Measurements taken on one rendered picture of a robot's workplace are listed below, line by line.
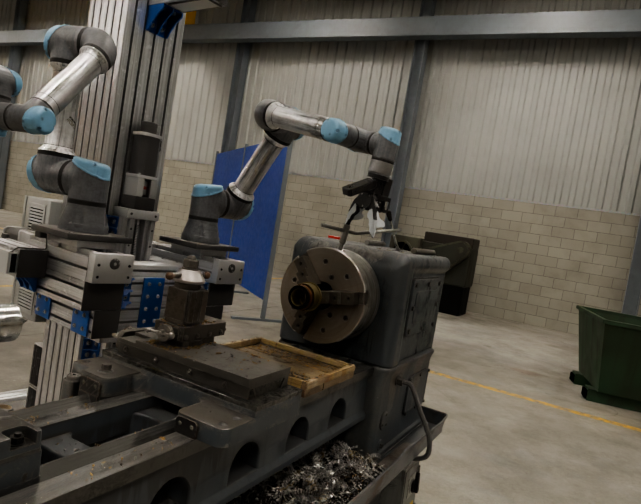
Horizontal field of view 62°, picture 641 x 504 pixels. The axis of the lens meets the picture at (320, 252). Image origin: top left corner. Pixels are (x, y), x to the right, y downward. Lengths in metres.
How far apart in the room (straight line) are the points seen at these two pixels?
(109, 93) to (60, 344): 0.94
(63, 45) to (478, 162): 10.58
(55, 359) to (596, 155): 10.63
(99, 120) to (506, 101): 10.59
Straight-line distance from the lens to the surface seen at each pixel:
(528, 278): 11.55
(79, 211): 1.84
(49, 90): 1.73
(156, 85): 2.19
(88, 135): 2.19
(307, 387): 1.41
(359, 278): 1.69
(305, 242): 1.97
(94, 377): 1.29
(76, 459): 1.04
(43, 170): 1.93
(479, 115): 12.16
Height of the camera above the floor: 1.31
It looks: 3 degrees down
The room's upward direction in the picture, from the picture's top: 9 degrees clockwise
